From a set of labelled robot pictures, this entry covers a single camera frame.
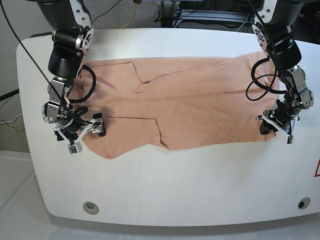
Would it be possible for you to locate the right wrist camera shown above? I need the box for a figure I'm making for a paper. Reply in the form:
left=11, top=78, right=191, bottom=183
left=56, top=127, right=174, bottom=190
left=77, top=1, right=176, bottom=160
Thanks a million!
left=67, top=142, right=83, bottom=155

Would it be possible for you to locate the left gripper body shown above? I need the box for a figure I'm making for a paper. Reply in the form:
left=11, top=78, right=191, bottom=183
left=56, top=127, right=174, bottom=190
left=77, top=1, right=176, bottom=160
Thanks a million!
left=256, top=103, right=300, bottom=138

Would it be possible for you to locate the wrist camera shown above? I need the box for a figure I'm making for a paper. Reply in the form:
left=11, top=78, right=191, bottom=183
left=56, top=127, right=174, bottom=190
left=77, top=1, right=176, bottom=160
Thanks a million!
left=67, top=142, right=83, bottom=155
left=287, top=135, right=294, bottom=145

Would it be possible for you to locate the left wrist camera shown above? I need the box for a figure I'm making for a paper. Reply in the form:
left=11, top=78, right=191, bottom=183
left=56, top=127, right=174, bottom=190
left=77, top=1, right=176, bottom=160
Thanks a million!
left=287, top=135, right=294, bottom=145

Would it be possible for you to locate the right table grommet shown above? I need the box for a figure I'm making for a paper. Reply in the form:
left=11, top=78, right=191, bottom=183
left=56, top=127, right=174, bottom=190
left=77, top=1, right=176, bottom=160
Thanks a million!
left=297, top=197, right=311, bottom=210

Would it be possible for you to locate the left table grommet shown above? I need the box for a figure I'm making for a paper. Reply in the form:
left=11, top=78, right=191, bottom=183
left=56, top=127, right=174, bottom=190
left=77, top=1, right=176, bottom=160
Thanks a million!
left=83, top=202, right=99, bottom=215

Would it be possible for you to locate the metal stand base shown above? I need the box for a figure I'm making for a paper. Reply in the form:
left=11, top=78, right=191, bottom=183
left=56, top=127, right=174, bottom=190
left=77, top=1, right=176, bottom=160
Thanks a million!
left=155, top=0, right=255, bottom=31

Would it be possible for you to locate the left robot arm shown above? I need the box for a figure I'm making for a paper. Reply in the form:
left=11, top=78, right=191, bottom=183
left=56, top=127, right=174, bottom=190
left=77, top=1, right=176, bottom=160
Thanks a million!
left=248, top=0, right=314, bottom=144

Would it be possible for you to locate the red warning sticker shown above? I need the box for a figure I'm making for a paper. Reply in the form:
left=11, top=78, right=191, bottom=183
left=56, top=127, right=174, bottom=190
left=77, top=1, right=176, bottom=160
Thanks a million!
left=314, top=159, right=320, bottom=177

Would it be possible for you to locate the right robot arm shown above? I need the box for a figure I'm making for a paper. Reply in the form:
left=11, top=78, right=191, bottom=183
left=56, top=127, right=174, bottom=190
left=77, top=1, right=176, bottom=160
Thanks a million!
left=37, top=0, right=106, bottom=153

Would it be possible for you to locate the table grommet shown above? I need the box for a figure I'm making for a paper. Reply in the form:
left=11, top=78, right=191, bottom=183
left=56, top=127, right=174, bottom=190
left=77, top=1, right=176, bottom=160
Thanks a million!
left=297, top=197, right=311, bottom=210
left=83, top=202, right=99, bottom=215

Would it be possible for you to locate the yellow cable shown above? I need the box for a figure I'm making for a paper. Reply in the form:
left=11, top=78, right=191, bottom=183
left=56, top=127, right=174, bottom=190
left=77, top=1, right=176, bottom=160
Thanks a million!
left=121, top=2, right=137, bottom=30

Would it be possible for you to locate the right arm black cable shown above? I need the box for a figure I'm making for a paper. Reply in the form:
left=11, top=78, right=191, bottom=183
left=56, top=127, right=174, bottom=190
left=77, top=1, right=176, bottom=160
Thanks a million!
left=67, top=64, right=97, bottom=104

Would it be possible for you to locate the peach orange T-shirt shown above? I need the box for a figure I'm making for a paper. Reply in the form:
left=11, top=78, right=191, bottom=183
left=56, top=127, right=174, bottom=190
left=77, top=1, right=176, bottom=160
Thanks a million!
left=83, top=52, right=277, bottom=159

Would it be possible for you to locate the thin black overhead cable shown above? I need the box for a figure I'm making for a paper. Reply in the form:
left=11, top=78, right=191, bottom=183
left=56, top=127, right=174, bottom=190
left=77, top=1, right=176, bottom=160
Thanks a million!
left=0, top=2, right=88, bottom=126

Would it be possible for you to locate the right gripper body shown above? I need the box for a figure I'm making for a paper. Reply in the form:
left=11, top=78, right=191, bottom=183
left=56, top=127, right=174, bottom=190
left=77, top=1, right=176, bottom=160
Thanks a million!
left=54, top=115, right=96, bottom=145

